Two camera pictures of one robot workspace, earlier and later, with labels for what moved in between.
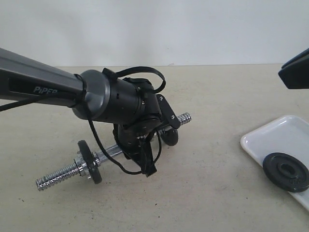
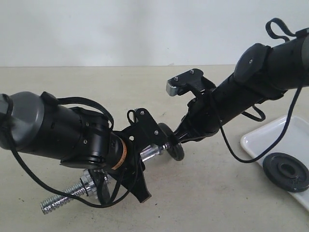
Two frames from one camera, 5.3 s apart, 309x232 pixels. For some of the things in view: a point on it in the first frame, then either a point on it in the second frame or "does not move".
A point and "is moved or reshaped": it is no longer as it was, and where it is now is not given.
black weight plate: [287, 171] does not move
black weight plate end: [170, 137] is moved or reshaped
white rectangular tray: [287, 134] does not move
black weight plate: [90, 159] is moved or reshaped
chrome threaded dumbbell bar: [47, 182] → [77, 190]
